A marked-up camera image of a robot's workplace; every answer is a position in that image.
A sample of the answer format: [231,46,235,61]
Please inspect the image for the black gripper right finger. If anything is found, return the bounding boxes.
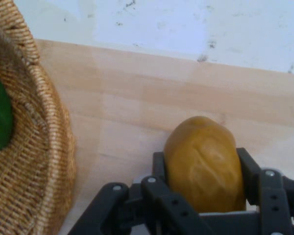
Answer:
[236,147,294,235]

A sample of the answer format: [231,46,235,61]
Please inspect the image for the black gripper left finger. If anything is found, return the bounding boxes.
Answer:
[68,151,214,235]

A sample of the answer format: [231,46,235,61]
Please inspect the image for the yellow-brown potato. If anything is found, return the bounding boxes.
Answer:
[164,116,247,213]

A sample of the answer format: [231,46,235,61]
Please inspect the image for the light wooden board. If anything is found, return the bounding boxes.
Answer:
[34,38,294,235]

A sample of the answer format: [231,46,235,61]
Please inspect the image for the woven wicker basket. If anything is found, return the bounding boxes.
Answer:
[0,0,77,235]

